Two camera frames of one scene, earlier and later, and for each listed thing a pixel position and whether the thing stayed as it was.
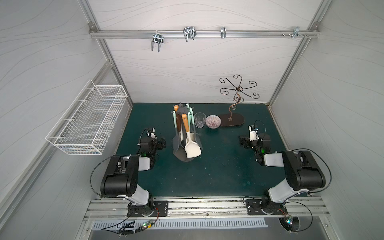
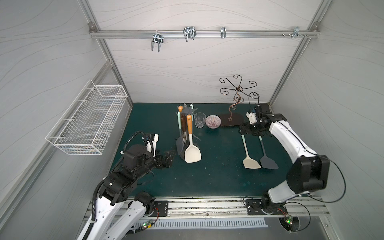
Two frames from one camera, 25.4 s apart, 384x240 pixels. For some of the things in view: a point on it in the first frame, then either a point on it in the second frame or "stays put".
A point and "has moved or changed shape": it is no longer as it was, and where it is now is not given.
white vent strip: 161,223 stays put
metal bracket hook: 296,31 stays put
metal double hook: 158,38 stays put
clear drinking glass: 199,118 stays put
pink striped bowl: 213,121 stays put
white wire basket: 85,126 stays put
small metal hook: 223,32 stays put
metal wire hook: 189,32 stays put
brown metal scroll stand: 232,119 stays put
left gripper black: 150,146 -> 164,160
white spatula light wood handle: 192,149 has moved or changed shape
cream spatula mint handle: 192,118 -> 249,162
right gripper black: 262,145 -> 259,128
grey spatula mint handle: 176,142 has moved or changed shape
